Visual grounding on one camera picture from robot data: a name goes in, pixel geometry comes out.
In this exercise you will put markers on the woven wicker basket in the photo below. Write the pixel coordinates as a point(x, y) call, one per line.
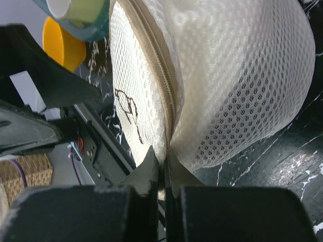
point(38, 171)

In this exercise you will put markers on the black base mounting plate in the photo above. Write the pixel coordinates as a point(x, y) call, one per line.
point(104, 158)

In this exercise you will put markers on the yellow orange bowl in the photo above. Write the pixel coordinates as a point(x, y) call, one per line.
point(61, 46)

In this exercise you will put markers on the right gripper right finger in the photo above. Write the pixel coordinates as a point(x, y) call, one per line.
point(177, 175)

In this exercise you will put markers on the white mesh laundry bag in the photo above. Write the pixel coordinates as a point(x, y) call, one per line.
point(206, 79)

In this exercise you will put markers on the teal transparent plastic bin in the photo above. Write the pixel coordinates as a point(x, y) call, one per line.
point(92, 32)

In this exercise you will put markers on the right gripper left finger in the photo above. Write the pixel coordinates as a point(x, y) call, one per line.
point(144, 178)

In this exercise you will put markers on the cream white cup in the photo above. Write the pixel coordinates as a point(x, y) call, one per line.
point(59, 8)

